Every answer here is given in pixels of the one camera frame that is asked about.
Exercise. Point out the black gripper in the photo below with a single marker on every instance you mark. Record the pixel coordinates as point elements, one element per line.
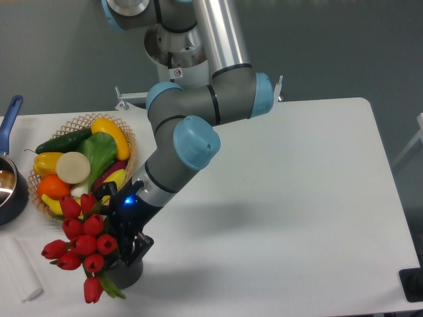
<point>128,213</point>

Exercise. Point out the red tulip bouquet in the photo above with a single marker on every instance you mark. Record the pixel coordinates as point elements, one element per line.
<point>89,246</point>

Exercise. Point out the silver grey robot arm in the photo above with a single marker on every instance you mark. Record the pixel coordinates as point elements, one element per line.
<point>183,119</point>

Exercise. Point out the dark grey ribbed vase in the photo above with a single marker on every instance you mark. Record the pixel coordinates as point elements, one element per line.
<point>123,275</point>

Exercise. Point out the yellow banana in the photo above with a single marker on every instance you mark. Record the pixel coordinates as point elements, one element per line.
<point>117,176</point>

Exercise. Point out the purple eggplant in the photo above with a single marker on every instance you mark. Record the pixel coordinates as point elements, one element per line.
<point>118,165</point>

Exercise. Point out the beige round onion slice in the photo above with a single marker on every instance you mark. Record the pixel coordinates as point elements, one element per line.
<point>73,167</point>

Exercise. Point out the green lettuce leaf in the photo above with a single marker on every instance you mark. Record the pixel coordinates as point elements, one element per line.
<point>100,149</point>

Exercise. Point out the orange fruit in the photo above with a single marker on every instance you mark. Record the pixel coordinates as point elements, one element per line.
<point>53,187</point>

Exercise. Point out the green cucumber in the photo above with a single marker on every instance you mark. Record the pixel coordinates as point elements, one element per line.
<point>63,143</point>

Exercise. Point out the yellow bell pepper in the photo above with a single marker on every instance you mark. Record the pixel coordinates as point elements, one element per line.
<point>45,163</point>

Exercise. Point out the woven wicker basket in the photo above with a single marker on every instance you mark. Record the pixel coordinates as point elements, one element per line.
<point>77,123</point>

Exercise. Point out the white rolled cloth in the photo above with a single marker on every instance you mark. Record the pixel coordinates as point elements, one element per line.
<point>19,268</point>

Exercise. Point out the black device at table edge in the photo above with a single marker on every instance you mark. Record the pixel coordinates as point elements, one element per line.
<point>411,281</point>

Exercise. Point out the dark pot with blue handle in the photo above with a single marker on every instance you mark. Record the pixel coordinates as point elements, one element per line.
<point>14,191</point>

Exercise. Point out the white metal base frame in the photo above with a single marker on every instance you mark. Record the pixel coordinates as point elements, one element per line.
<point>128,101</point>

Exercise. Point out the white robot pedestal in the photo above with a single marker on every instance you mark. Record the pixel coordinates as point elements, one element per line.
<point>179,57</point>

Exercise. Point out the white frame at right edge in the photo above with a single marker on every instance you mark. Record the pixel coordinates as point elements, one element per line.
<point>411,149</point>

